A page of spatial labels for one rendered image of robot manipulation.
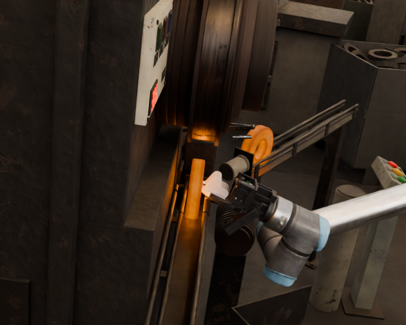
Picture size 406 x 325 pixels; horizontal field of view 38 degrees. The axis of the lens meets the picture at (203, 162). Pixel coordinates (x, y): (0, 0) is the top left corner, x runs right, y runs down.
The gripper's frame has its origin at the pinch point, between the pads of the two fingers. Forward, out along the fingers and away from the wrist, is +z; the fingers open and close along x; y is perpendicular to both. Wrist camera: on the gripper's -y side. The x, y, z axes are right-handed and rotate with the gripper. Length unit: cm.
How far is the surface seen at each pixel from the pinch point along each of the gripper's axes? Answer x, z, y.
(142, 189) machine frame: 32.7, 14.2, 8.6
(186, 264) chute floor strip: 21.8, -3.3, -9.8
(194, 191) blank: 7.4, 1.0, 1.6
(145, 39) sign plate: 47, 25, 40
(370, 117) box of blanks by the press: -193, -99, 0
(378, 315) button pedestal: -60, -99, -46
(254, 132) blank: -41.2, -14.1, 7.3
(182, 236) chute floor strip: 11.4, -1.1, -9.3
